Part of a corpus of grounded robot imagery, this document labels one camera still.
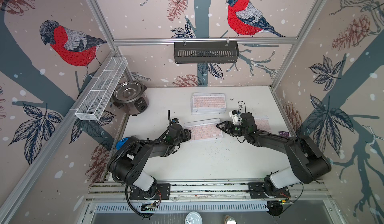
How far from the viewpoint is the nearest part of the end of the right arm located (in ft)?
2.38

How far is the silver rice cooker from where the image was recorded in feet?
3.11

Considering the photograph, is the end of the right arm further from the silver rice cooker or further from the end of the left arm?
the silver rice cooker

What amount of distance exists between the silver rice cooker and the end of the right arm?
53cm
